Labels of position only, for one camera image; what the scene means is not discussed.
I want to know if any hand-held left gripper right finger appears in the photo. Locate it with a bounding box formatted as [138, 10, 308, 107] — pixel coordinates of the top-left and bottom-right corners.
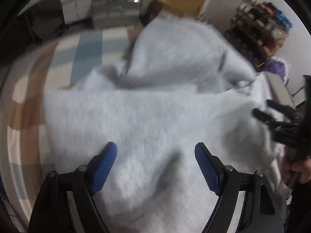
[194, 142, 285, 233]

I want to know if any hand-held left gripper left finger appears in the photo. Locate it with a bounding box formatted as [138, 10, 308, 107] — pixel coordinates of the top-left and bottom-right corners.
[28, 141, 118, 233]

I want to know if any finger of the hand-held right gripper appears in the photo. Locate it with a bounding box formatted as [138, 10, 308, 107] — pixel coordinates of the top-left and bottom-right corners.
[253, 108, 299, 130]
[266, 99, 297, 117]

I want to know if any grey sweatshirt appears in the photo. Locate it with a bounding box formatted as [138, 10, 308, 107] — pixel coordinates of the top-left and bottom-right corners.
[44, 15, 289, 233]

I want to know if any person's right hand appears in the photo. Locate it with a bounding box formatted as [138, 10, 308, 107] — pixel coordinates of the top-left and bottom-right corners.
[282, 150, 311, 183]

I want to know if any purple bag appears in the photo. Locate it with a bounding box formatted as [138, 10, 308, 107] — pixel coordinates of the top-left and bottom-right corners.
[266, 57, 287, 78]

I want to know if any wooden shoe rack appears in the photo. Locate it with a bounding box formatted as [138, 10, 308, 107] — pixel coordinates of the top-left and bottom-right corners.
[225, 0, 292, 68]

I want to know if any checked bed blanket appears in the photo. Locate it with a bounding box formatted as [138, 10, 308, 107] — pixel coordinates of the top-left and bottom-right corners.
[7, 28, 141, 231]

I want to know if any silver suitcase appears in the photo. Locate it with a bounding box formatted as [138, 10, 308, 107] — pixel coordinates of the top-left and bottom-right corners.
[92, 0, 141, 27]

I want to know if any cardboard box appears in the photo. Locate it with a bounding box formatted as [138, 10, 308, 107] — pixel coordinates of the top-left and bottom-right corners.
[148, 0, 168, 17]

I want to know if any white drawer dresser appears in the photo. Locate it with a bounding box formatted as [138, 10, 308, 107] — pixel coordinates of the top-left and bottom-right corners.
[59, 0, 94, 25]

